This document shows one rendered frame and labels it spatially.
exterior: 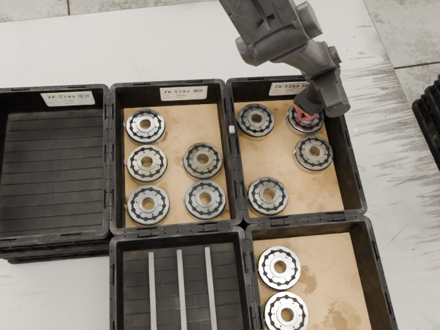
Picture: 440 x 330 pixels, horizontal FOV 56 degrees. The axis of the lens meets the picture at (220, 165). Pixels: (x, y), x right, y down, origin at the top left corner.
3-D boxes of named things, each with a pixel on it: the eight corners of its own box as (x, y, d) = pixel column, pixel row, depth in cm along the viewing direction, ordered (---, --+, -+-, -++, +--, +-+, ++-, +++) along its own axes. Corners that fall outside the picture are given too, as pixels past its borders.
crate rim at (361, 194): (224, 82, 113) (224, 77, 110) (330, 78, 116) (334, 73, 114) (242, 227, 97) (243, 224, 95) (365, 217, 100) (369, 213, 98)
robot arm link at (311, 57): (302, -9, 54) (230, 30, 58) (319, 31, 54) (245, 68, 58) (336, 40, 94) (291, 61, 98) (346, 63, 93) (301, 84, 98)
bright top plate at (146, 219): (126, 188, 104) (126, 187, 103) (166, 183, 105) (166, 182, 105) (129, 227, 100) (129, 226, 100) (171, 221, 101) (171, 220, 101)
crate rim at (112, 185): (110, 88, 109) (109, 82, 107) (224, 82, 113) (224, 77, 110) (110, 238, 94) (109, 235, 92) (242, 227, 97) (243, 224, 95)
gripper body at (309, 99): (336, 95, 109) (346, 79, 102) (310, 118, 106) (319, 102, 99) (317, 80, 111) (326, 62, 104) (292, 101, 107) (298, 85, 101)
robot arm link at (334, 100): (332, 41, 90) (296, 59, 94) (349, 85, 86) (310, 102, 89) (345, 66, 100) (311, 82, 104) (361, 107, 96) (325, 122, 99)
